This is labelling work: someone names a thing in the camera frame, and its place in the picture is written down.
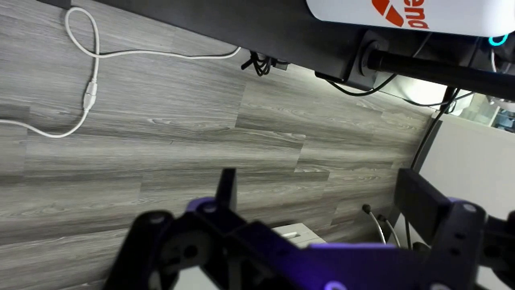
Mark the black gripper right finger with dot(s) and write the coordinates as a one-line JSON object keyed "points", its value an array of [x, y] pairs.
{"points": [[455, 235]]}

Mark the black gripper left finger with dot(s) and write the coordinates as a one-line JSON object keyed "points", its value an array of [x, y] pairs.
{"points": [[177, 247]]}

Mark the white box red logo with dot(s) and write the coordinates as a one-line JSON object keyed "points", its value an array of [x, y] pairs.
{"points": [[348, 10]]}

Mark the grey cabinet panel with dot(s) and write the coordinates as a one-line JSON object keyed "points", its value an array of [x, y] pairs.
{"points": [[471, 161]]}

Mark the small white block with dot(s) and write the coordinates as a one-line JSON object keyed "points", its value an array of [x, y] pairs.
{"points": [[294, 234]]}

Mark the black desk frame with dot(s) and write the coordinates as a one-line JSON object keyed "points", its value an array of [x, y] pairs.
{"points": [[241, 21]]}

